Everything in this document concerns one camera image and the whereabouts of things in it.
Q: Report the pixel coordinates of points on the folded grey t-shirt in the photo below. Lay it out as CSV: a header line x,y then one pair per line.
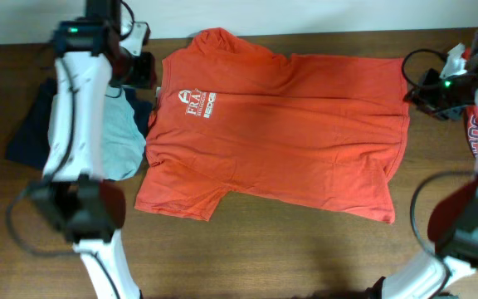
x,y
101,142

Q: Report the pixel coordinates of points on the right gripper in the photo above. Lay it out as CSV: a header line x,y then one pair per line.
x,y
421,95

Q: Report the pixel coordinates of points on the red lettered t-shirt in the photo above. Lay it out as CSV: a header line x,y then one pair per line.
x,y
470,117

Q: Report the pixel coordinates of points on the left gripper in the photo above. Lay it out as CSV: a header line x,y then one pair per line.
x,y
147,75

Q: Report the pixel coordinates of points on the orange printed t-shirt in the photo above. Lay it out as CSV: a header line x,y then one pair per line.
x,y
320,131

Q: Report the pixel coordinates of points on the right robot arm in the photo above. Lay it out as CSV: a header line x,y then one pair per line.
x,y
451,252

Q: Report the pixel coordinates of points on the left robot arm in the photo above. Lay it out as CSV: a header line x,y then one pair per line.
x,y
89,213

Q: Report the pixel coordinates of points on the folded navy garment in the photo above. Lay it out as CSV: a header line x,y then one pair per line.
x,y
29,144

